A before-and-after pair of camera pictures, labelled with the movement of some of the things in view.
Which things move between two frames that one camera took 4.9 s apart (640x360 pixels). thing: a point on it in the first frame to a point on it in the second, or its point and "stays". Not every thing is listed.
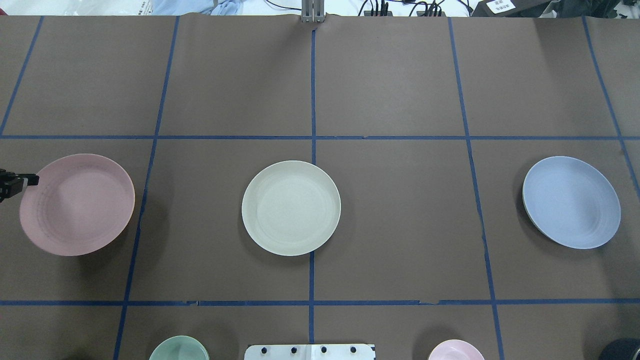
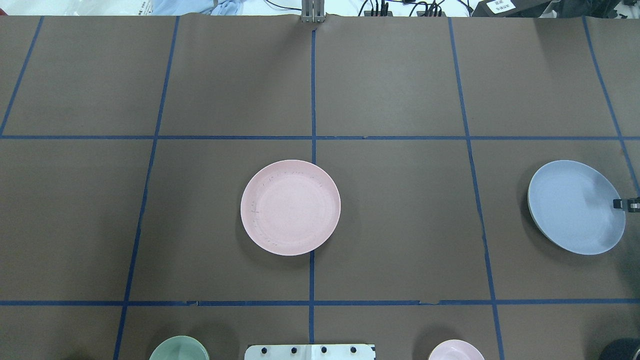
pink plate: x=82 y=202 to x=290 y=207
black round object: x=624 y=348 stays
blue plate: x=571 y=202 stays
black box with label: x=510 y=8 stays
